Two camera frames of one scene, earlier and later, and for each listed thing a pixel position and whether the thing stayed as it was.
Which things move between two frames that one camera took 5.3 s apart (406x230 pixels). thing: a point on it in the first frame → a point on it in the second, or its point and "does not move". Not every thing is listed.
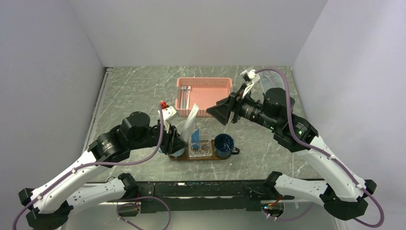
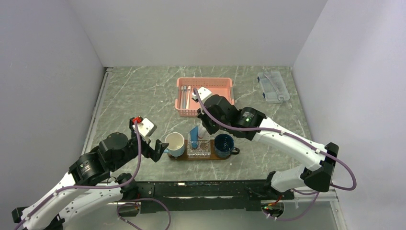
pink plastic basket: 204,91 does not move
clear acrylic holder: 203,148 does not move
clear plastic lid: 270,79 does not move
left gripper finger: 176,142 → 160,147
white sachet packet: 188,123 → 202,132
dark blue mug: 224,146 does not move
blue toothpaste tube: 195,139 does not move
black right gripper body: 244,107 → 210,125
